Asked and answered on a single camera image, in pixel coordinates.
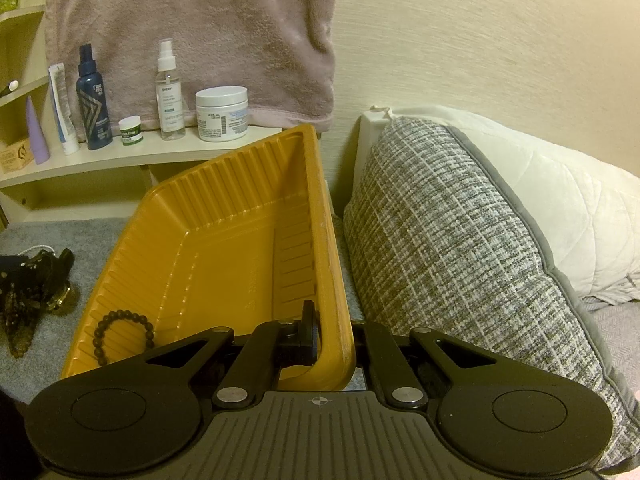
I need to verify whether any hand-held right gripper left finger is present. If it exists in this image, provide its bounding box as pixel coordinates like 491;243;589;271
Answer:
145;301;321;408

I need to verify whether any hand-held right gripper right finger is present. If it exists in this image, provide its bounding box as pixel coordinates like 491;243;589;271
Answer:
351;320;503;407

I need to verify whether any yellow plastic tray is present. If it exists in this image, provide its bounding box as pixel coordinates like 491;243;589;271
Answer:
60;124;357;393

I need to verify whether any pile of dark bead necklaces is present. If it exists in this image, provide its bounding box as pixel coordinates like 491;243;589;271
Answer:
0;245;78;358

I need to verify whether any grey woven pillow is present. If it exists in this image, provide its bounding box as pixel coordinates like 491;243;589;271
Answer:
342;116;640;473

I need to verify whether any white foam cushion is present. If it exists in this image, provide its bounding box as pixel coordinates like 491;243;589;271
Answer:
354;105;396;201

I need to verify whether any white cream jar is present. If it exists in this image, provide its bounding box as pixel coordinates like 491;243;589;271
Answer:
195;87;249;142

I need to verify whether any white quilted pillow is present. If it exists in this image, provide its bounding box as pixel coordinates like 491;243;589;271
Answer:
390;105;640;303

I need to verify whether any cream shelf unit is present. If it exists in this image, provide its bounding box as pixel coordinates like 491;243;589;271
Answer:
0;5;336;221

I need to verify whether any clear spray bottle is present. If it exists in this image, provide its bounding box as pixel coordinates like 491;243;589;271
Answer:
156;39;187;141

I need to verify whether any small green white jar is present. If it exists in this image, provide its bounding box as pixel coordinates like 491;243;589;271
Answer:
118;116;145;147

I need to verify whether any dark blue spray bottle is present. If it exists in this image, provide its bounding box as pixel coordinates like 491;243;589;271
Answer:
76;43;112;151

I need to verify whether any pink fleece towel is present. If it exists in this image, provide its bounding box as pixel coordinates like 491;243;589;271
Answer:
44;0;338;133

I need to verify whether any white squeeze tube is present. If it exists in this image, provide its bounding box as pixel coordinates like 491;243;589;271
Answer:
48;62;80;156

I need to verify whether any purple cone bottle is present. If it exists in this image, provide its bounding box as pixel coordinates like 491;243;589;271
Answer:
26;95;52;165

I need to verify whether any small cardboard box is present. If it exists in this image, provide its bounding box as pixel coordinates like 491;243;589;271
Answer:
0;137;36;176

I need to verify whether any dark beaded bracelet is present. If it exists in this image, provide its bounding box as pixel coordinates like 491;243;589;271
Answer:
94;310;156;361

